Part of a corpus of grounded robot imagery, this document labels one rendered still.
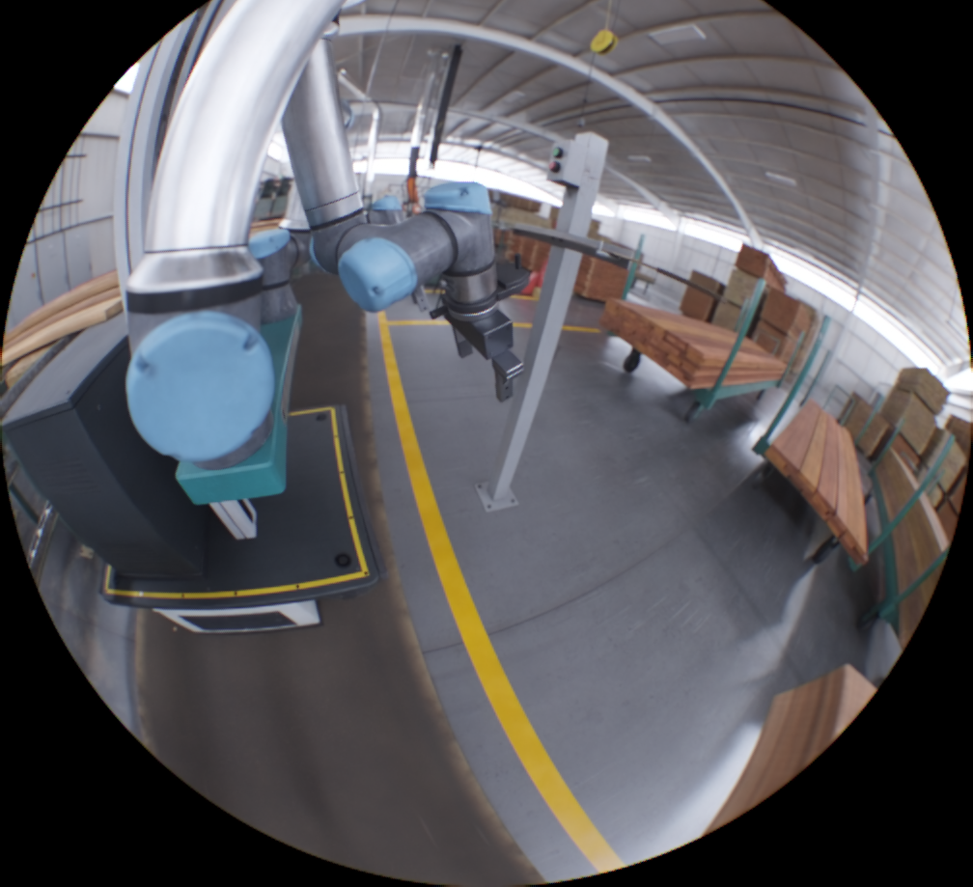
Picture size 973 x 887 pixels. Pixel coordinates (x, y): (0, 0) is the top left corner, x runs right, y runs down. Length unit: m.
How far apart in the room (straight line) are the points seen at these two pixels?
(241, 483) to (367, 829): 1.01
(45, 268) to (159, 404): 7.45
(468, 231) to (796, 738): 0.46
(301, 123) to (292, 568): 0.79
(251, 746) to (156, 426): 1.04
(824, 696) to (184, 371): 0.36
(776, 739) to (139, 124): 0.76
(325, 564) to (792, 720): 0.76
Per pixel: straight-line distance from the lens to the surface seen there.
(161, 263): 0.22
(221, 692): 1.19
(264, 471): 0.40
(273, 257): 0.82
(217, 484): 0.44
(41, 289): 7.54
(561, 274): 0.78
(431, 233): 0.31
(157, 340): 0.20
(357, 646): 1.01
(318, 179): 0.38
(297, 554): 0.78
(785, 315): 9.59
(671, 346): 2.07
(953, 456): 10.53
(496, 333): 0.40
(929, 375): 9.91
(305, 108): 0.39
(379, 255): 0.29
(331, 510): 0.82
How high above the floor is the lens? 1.00
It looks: 34 degrees down
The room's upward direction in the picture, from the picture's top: 12 degrees clockwise
